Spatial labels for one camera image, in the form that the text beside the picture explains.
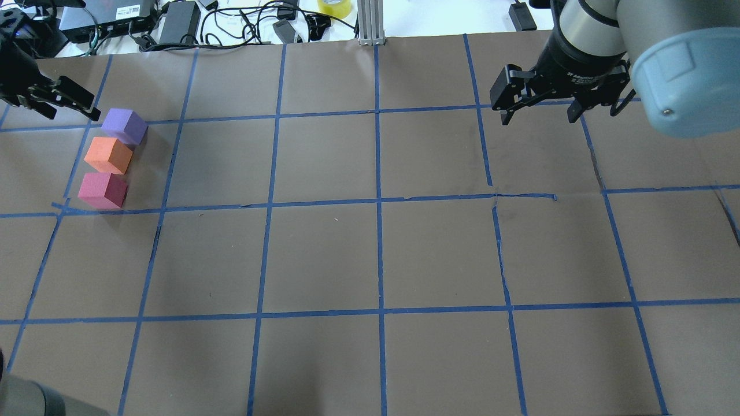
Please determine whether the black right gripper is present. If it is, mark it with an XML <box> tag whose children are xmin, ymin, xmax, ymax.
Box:
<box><xmin>489</xmin><ymin>29</ymin><xmax>631</xmax><ymax>126</ymax></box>

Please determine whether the black power adapter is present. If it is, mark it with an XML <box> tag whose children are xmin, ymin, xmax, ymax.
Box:
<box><xmin>508</xmin><ymin>1</ymin><xmax>538</xmax><ymax>32</ymax></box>

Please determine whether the orange foam cube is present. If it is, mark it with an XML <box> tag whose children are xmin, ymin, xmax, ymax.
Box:
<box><xmin>83</xmin><ymin>136</ymin><xmax>133</xmax><ymax>176</ymax></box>

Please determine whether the black power brick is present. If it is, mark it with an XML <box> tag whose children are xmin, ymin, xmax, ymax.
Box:
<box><xmin>158</xmin><ymin>1</ymin><xmax>201</xmax><ymax>45</ymax></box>

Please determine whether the aluminium frame post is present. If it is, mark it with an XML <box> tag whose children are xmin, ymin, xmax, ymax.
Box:
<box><xmin>356</xmin><ymin>1</ymin><xmax>387</xmax><ymax>46</ymax></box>

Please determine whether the red foam cube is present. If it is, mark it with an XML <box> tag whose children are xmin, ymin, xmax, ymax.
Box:
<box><xmin>77</xmin><ymin>173</ymin><xmax>128</xmax><ymax>210</ymax></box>

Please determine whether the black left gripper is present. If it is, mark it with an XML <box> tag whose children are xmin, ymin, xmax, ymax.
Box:
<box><xmin>1</xmin><ymin>12</ymin><xmax>101</xmax><ymax>121</ymax></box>

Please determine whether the purple foam cube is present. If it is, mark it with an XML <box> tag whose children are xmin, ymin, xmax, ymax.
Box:
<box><xmin>101</xmin><ymin>108</ymin><xmax>149</xmax><ymax>146</ymax></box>

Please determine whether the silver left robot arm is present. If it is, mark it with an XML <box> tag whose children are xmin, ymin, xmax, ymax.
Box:
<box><xmin>1</xmin><ymin>8</ymin><xmax>109</xmax><ymax>415</ymax></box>

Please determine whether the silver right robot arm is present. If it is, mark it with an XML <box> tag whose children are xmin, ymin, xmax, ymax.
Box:
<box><xmin>489</xmin><ymin>1</ymin><xmax>739</xmax><ymax>139</ymax></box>

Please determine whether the yellow tape roll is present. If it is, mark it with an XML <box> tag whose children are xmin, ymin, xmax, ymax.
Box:
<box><xmin>317</xmin><ymin>0</ymin><xmax>352</xmax><ymax>20</ymax></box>

